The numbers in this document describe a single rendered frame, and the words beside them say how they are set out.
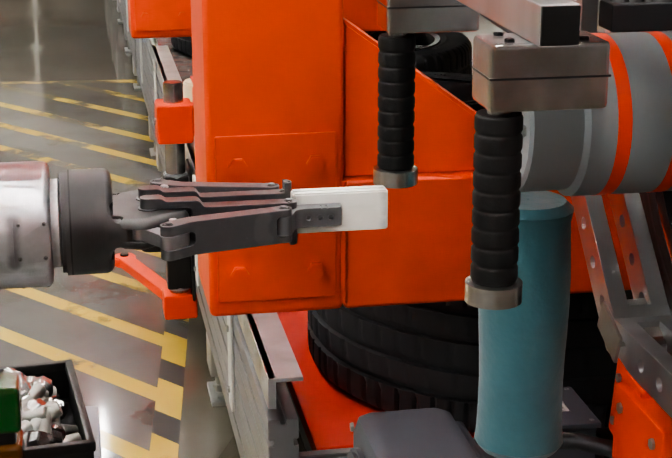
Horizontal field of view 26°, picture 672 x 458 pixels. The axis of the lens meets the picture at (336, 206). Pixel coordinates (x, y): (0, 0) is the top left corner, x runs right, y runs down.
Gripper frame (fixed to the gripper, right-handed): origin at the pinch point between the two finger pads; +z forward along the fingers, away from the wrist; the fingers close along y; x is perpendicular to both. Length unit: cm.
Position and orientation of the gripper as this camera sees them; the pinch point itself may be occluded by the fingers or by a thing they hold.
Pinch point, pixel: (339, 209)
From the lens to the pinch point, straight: 106.7
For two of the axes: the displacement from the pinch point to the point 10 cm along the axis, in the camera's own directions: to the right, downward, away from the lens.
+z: 9.8, -0.5, 1.7
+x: 0.0, -9.6, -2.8
